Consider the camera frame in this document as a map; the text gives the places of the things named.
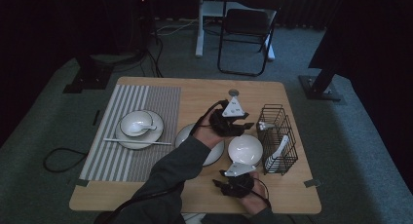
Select person's right hand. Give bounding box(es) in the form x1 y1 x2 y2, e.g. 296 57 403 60
240 171 269 216

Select white table foot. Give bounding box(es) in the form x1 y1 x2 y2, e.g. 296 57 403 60
180 212 207 224

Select black metal stand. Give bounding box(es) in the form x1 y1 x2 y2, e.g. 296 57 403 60
298 66 343 102
62 53 115 94

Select black floor cables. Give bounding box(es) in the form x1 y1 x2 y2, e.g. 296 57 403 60
138 25 166 79

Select dark curtain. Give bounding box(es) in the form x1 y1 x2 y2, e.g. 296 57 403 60
308 0 413 193
0 0 98 147

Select black folding chair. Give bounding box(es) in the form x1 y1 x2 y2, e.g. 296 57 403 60
216 0 284 78

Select white desk frame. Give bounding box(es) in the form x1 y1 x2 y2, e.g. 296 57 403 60
194 0 281 61

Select white plate with dark rim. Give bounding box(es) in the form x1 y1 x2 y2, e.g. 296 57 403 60
115 109 165 151
174 122 226 168

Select grey striped placemat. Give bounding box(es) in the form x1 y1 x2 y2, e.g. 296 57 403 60
79 84 182 183

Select black floor cable loop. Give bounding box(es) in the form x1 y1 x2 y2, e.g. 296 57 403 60
43 147 90 173

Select white floor cable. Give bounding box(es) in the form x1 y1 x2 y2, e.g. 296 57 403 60
152 18 200 37

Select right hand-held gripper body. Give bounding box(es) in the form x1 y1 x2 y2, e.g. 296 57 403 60
220 162 258 200

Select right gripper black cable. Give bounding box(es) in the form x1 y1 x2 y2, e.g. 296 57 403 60
252 176 273 209

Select grey round stand base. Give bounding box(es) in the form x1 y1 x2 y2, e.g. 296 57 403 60
90 52 147 68

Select grey tape piece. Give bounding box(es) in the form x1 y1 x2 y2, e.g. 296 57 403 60
303 178 323 189
67 177 90 188

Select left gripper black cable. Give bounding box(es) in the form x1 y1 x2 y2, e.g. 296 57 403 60
95 99 229 224

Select white ceramic spoon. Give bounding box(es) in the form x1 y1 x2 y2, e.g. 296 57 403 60
265 134 290 173
128 121 158 135

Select white chopstick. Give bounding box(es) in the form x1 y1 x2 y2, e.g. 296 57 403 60
102 138 172 147
102 137 172 145

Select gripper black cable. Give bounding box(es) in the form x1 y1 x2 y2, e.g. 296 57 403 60
95 99 229 224
252 176 273 209

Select black wire basket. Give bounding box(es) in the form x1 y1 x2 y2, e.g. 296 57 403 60
256 103 299 176

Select person's left hand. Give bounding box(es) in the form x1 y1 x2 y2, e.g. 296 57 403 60
194 108 229 151

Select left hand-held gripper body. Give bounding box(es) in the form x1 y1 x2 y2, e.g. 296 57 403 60
207 96 247 138

